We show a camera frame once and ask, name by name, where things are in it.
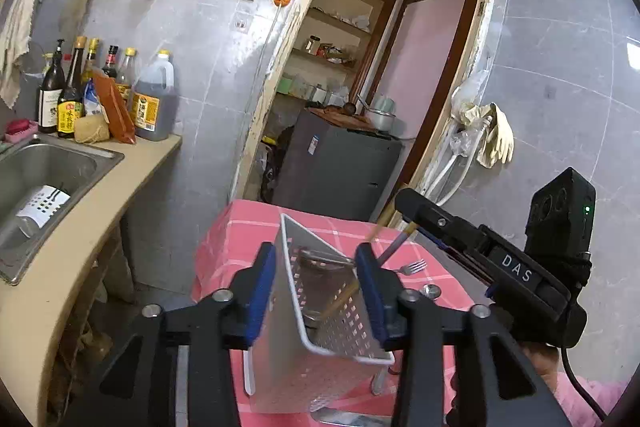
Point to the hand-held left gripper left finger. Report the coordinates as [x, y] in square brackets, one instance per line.
[264, 292]

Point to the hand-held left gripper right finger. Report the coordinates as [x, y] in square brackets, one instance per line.
[371, 292]

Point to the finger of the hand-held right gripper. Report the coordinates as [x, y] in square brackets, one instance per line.
[462, 259]
[435, 219]

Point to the grey-tipped wooden chopstick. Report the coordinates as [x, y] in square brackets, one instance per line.
[395, 247]

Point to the metal fork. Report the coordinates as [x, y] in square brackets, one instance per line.
[414, 267]

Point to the white perforated utensil holder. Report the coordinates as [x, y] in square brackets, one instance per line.
[300, 347]

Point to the person's right forearm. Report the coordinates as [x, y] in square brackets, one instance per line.
[590, 402]

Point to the person's right hand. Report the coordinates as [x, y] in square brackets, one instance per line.
[544, 364]

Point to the metal spoon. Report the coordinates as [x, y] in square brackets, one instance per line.
[432, 291]

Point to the pink checked tablecloth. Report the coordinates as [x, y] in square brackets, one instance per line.
[235, 237]

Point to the cream rubber gloves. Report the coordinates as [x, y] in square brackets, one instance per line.
[495, 137]

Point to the metal cooking pot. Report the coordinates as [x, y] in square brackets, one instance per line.
[381, 117]

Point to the grey washing machine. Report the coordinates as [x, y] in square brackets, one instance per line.
[330, 167]

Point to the black bag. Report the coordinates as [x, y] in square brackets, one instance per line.
[272, 167]

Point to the clear hanging plastic bag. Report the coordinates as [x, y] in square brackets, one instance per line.
[467, 92]

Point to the wooden cutting board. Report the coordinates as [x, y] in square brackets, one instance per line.
[335, 114]

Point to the wooden storage shelf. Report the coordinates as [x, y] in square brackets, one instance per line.
[330, 57]

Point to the beige kitchen counter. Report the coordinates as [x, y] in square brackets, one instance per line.
[70, 267]

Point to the large dark vinegar jug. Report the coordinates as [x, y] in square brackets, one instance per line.
[155, 107]

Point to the orange-brown spice packet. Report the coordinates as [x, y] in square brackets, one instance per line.
[117, 112]

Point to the tan loofah sponge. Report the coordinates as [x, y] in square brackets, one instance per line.
[92, 129]

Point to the white perforated drainer basket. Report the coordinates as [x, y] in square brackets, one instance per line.
[42, 207]

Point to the stainless steel sink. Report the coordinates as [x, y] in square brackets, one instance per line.
[45, 162]

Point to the yellow-capped clear bottle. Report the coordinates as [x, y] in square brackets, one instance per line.
[126, 77]

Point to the blue and white packet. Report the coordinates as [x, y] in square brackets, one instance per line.
[92, 99]

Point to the soy sauce bottle yellow label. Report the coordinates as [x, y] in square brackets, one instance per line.
[70, 107]

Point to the red-capped dark bottle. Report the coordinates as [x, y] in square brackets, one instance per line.
[110, 62]

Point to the pink scrub brush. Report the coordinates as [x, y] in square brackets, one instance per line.
[21, 131]

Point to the slim dark glass bottle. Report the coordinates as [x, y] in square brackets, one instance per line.
[91, 57]

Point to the white hanging towel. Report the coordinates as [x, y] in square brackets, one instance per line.
[15, 37]

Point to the wooden door frame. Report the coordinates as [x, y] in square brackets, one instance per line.
[270, 97]

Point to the small wall outlet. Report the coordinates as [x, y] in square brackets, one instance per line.
[241, 24]

